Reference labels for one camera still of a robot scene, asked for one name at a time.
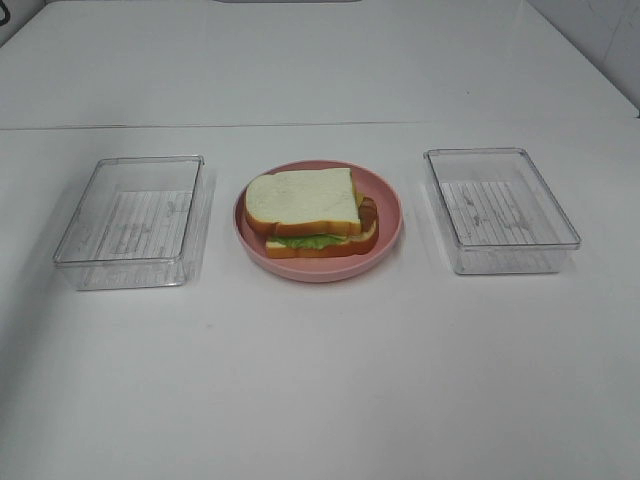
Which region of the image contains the green lettuce leaf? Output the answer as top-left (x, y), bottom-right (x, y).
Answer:
top-left (268, 234), bottom-right (346, 250)

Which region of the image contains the bread slice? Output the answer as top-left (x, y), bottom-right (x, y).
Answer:
top-left (265, 222), bottom-right (379, 259)
top-left (244, 168), bottom-right (361, 237)

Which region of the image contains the tray bacon strip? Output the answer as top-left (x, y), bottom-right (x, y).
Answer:
top-left (358, 196), bottom-right (378, 233)

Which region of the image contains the pink round plate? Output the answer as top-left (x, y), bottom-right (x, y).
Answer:
top-left (234, 160), bottom-right (403, 283)

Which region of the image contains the left clear plastic tray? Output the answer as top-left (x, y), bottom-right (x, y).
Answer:
top-left (53, 155), bottom-right (215, 291)

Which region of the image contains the clear plastic tray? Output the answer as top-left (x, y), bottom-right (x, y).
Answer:
top-left (424, 147), bottom-right (581, 275)
top-left (53, 155), bottom-right (215, 291)

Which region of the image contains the right clear plastic tray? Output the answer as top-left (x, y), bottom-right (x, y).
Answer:
top-left (424, 147), bottom-right (581, 275)

